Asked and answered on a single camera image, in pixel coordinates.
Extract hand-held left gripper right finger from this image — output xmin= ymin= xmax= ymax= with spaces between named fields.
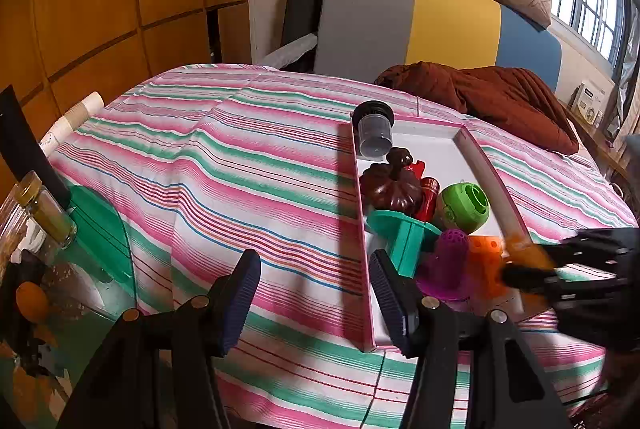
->
xmin=369 ymin=249 xmax=573 ymax=429

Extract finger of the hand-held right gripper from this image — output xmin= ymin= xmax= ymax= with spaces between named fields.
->
xmin=542 ymin=234 xmax=606 ymax=266
xmin=501 ymin=265 xmax=563 ymax=305

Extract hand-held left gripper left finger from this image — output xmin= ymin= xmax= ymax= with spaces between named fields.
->
xmin=55 ymin=249 xmax=262 ymax=429

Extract yellow plastic toy piece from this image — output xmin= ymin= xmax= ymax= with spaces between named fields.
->
xmin=500 ymin=231 xmax=558 ymax=277

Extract orange block with holes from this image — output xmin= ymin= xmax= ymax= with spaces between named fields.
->
xmin=465 ymin=234 xmax=521 ymax=300

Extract teal plastic toy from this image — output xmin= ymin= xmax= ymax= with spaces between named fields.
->
xmin=366 ymin=209 xmax=443 ymax=280

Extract purple perforated toy cup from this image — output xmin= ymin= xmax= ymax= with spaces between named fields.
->
xmin=415 ymin=229 xmax=472 ymax=301

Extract green white toy camera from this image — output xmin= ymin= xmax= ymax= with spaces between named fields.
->
xmin=432 ymin=182 xmax=492 ymax=232

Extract red translucent toy piece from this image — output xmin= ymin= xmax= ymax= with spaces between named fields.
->
xmin=415 ymin=176 xmax=442 ymax=222

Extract dark brown pumpkin toy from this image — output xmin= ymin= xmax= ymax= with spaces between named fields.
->
xmin=359 ymin=146 xmax=425 ymax=215

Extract white rectangular tray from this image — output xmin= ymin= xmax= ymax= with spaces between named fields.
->
xmin=347 ymin=114 xmax=538 ymax=352

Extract clear vial black cap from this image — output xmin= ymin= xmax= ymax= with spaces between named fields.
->
xmin=351 ymin=100 xmax=396 ymax=161

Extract wooden desk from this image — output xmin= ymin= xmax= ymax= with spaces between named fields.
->
xmin=560 ymin=102 xmax=631 ymax=180

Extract striped pink green bed sheet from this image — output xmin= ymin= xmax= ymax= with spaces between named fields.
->
xmin=50 ymin=64 xmax=640 ymax=429

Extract white printed box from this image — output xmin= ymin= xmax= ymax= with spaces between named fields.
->
xmin=571 ymin=80 xmax=615 ymax=127

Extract green glass table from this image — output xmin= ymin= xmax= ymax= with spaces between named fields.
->
xmin=0 ymin=184 xmax=146 ymax=429

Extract brown quilted blanket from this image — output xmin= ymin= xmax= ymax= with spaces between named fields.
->
xmin=374 ymin=62 xmax=581 ymax=155

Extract beige grey curtain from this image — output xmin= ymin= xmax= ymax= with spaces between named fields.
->
xmin=602 ymin=0 xmax=640 ymax=145

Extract orange fruit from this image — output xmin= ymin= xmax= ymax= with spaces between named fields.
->
xmin=15 ymin=281 xmax=51 ymax=326

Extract glass jar with yellow lid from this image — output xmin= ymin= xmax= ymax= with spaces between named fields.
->
xmin=15 ymin=170 xmax=78 ymax=250

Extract stack of paper cups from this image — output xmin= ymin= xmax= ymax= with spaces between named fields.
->
xmin=39 ymin=90 xmax=104 ymax=157

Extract grey yellow blue headboard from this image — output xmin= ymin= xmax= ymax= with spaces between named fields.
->
xmin=312 ymin=0 xmax=566 ymax=92

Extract black flat bar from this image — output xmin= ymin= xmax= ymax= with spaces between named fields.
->
xmin=0 ymin=85 xmax=73 ymax=207

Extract white bed rail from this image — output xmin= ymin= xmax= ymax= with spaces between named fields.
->
xmin=262 ymin=33 xmax=319 ymax=70

